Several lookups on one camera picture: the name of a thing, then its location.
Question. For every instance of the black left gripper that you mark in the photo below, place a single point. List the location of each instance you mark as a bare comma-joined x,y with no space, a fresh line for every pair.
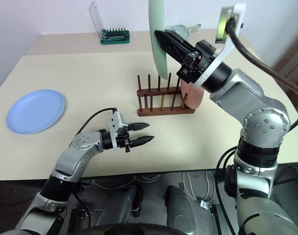
127,140

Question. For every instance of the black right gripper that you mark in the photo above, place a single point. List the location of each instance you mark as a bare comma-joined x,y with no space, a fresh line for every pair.
203,56

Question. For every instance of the green plate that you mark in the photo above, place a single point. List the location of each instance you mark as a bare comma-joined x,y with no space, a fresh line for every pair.
157,29

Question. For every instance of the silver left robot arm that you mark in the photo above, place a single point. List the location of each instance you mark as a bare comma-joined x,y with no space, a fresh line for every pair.
70,156

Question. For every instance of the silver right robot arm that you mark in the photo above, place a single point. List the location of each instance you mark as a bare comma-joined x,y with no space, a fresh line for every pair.
261,117

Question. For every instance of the wooden dish rack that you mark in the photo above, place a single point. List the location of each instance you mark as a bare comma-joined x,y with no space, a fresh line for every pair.
163,111

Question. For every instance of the clear glass bottle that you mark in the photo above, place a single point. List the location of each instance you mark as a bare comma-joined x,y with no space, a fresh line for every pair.
182,30

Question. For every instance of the pink plate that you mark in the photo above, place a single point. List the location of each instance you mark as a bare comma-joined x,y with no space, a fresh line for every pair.
194,96

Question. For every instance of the green screwdriver bit set case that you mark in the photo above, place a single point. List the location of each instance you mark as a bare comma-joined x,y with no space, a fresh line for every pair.
114,38

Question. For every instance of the dark grey rounded shape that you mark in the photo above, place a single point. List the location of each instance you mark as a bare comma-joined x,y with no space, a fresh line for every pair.
124,203
179,208

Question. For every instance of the black round robot part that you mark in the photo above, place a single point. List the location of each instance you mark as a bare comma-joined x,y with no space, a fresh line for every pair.
129,229

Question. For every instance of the blue plate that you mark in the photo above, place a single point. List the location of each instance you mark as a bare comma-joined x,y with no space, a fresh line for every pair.
36,111

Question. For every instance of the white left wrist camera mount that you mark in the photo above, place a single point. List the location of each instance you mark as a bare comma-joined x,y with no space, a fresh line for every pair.
116,127

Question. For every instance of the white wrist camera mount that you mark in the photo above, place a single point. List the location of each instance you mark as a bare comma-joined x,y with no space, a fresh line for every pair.
225,52
116,127

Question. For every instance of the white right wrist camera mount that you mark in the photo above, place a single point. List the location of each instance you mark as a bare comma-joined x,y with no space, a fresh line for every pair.
225,52

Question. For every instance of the metal floor bracket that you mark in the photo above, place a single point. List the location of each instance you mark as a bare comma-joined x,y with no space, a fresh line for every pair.
207,206

